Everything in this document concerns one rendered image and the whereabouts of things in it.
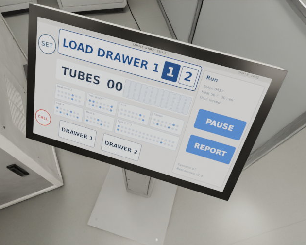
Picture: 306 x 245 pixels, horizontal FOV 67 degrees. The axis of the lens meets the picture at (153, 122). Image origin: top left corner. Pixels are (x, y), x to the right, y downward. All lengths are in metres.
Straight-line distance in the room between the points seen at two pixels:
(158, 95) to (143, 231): 1.10
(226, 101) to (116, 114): 0.23
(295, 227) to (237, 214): 0.36
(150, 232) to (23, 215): 0.76
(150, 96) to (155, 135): 0.09
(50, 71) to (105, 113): 0.15
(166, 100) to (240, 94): 0.15
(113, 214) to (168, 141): 1.03
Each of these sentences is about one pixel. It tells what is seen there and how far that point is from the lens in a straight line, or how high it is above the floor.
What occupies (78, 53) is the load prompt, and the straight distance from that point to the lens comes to 0.52.
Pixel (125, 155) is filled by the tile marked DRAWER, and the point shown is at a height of 0.99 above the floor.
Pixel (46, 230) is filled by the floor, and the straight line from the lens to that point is 1.60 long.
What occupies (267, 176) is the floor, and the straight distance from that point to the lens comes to 1.79.
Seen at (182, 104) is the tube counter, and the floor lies 1.11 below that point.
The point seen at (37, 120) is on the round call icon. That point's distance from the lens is 0.62.
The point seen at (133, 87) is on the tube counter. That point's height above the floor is 1.12.
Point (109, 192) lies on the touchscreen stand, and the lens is 1.52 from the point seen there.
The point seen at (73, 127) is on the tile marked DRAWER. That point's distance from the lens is 0.58.
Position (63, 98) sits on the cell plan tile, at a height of 1.06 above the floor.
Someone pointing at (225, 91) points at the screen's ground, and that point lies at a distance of 0.48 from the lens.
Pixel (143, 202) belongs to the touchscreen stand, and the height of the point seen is 0.04.
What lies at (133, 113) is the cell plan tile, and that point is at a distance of 0.51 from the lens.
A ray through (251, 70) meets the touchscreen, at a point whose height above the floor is 1.19.
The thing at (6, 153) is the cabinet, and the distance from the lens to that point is 1.05.
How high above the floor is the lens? 1.51
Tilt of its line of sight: 62 degrees down
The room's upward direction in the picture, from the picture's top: 7 degrees clockwise
